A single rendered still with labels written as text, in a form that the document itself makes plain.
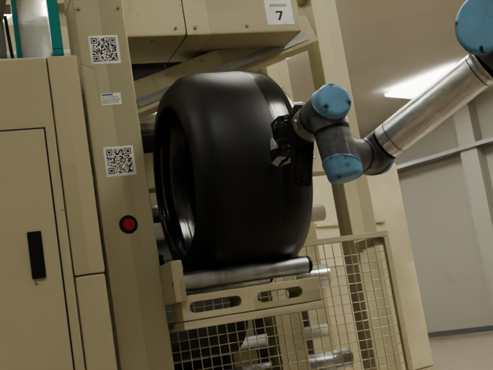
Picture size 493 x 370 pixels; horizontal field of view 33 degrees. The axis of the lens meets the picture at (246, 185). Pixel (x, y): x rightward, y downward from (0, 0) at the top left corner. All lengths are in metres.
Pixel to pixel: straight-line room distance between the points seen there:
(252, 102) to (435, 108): 0.52
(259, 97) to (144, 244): 0.46
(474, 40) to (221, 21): 1.19
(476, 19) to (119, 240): 1.01
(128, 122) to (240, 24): 0.62
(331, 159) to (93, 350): 0.62
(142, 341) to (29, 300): 0.74
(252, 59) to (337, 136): 1.07
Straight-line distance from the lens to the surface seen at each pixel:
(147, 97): 2.60
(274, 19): 2.66
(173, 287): 1.98
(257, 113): 2.05
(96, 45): 2.19
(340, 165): 1.69
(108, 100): 2.15
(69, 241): 1.40
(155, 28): 2.53
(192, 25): 2.56
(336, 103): 1.70
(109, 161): 2.11
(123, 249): 2.08
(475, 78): 1.72
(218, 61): 2.70
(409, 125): 1.76
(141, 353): 2.07
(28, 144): 1.41
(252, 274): 2.08
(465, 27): 1.57
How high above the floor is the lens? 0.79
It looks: 9 degrees up
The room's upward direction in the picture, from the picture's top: 9 degrees counter-clockwise
